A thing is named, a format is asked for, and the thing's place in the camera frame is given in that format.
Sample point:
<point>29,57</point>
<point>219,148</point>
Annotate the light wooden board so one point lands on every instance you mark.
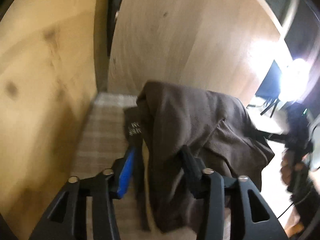
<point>187,30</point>

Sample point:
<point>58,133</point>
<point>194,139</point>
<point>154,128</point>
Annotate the brown garment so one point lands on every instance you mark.
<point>187,117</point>

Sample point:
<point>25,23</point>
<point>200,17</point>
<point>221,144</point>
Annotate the knotty pine wood panel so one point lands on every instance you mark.
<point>50,80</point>

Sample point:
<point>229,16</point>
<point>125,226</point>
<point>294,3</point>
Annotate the person's right hand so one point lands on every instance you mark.
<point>286,172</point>

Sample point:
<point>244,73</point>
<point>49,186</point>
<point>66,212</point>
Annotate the black tripod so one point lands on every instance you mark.
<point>273,106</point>

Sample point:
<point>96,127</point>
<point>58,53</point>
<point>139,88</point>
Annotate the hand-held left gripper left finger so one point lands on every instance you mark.
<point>126,172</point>

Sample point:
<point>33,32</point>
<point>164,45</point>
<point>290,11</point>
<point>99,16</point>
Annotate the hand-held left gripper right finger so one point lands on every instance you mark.
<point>191,167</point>

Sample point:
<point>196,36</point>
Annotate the white window frame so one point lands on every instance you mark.
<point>292,12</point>

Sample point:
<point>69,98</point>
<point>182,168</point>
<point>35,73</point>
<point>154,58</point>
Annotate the beige plaid blanket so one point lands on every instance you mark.
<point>100,135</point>

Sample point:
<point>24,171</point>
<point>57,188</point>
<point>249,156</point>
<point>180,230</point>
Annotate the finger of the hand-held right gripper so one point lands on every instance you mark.
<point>272,136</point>

